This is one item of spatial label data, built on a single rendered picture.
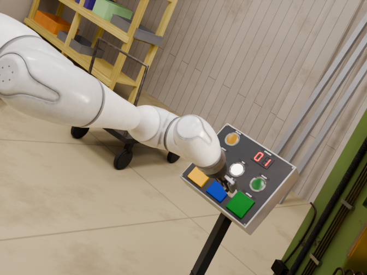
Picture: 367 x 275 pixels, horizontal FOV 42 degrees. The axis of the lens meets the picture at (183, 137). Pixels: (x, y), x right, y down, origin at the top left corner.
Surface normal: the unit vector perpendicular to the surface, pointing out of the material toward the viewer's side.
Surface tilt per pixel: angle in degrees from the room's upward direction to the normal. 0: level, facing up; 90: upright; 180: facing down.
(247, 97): 90
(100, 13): 90
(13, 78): 80
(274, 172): 60
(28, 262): 0
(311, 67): 90
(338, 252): 90
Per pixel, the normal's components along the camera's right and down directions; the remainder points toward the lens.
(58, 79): 0.74, -0.06
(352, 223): -0.85, -0.25
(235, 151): -0.34, -0.49
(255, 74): -0.63, -0.06
